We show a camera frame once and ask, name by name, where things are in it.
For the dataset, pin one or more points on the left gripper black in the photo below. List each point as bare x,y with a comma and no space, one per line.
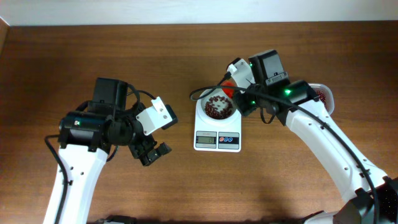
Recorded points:
161,150

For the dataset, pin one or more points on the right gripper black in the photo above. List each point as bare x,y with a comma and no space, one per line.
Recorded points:
241,104

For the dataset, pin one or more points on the orange measuring scoop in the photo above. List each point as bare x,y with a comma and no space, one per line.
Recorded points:
228,91

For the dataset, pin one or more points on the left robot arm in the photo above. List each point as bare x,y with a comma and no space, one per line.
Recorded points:
90,136

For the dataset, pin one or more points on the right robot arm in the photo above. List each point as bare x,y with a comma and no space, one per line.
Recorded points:
370,196

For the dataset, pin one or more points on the white bowl on scale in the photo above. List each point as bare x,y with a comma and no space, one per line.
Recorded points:
216,92

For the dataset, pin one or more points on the white digital kitchen scale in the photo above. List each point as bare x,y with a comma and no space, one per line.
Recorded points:
217,135

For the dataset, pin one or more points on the red beans in bowl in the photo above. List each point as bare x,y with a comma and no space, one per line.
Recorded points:
218,107

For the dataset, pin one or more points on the red beans in container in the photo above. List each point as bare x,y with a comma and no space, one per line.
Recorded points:
322,97

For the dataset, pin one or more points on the clear plastic bean container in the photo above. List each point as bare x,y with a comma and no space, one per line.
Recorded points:
328,93

